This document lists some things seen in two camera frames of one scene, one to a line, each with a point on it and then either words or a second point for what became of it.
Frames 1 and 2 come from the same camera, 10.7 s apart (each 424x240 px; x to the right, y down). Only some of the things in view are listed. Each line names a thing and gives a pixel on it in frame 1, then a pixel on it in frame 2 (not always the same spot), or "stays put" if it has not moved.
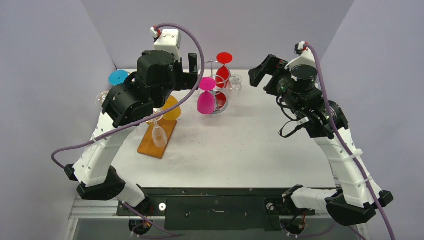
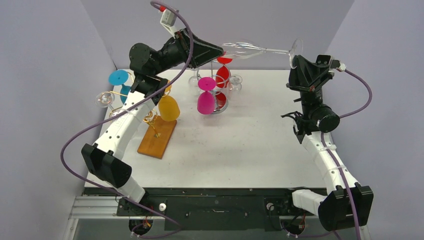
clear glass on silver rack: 235,82 stays put
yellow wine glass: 174,113 stays put
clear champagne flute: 159,136 → 243,50
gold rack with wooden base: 148,146 stays put
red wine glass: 223,77 stays put
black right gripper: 272,77 → 307,87
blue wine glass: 117,77 stays put
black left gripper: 187,81 → 203,52
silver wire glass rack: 221,74 stays put
